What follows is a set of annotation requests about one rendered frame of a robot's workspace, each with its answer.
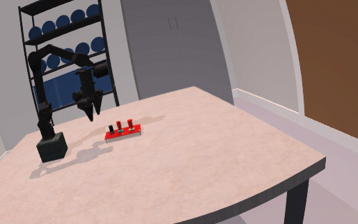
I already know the red circuit board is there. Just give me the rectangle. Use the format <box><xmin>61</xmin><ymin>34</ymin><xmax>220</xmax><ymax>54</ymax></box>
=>
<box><xmin>104</xmin><ymin>120</ymin><xmax>141</xmax><ymax>143</ymax></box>

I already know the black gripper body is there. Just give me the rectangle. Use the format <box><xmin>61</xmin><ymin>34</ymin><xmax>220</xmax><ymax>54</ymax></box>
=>
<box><xmin>77</xmin><ymin>80</ymin><xmax>103</xmax><ymax>109</ymax></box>

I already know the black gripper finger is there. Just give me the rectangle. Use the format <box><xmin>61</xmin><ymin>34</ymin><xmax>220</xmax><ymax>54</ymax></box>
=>
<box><xmin>80</xmin><ymin>104</ymin><xmax>93</xmax><ymax>122</ymax></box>
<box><xmin>92</xmin><ymin>96</ymin><xmax>103</xmax><ymax>115</ymax></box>

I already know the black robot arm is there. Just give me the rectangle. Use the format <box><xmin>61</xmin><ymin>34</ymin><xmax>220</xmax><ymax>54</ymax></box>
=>
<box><xmin>28</xmin><ymin>44</ymin><xmax>109</xmax><ymax>141</ymax></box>

